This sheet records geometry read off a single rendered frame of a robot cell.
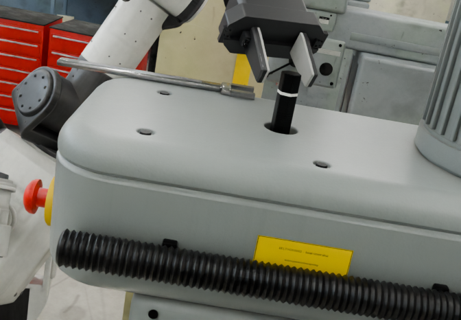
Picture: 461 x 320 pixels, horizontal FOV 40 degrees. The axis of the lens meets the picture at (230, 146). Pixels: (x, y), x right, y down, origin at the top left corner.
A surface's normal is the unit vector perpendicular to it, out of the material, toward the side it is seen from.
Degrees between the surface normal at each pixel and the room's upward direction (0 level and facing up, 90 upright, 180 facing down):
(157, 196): 90
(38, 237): 85
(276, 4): 31
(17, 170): 58
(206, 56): 90
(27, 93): 62
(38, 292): 80
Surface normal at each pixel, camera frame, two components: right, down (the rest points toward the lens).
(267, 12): 0.31, -0.61
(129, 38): 0.27, 0.28
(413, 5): -0.03, 0.33
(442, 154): -0.90, -0.01
